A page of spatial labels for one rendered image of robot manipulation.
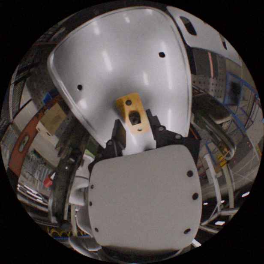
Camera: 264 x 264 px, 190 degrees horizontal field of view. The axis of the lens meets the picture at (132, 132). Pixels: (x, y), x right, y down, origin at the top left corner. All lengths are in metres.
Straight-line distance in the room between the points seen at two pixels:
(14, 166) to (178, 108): 0.29
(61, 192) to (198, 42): 0.35
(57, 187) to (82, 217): 0.43
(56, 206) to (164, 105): 0.27
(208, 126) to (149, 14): 0.23
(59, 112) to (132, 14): 0.19
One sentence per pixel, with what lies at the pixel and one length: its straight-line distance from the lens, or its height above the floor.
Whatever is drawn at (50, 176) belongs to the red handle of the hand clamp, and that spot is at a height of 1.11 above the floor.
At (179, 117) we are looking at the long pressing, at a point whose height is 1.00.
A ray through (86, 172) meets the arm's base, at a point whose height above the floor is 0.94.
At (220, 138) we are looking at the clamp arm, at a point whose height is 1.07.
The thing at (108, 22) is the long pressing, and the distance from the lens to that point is 0.15.
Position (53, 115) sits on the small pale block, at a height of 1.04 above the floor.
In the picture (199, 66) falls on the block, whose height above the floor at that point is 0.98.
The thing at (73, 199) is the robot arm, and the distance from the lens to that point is 0.68.
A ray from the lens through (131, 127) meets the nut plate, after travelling 0.16.
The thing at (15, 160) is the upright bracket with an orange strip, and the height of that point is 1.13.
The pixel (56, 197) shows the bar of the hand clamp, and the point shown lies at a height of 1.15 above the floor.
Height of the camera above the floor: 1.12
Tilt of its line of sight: 46 degrees down
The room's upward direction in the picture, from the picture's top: 177 degrees clockwise
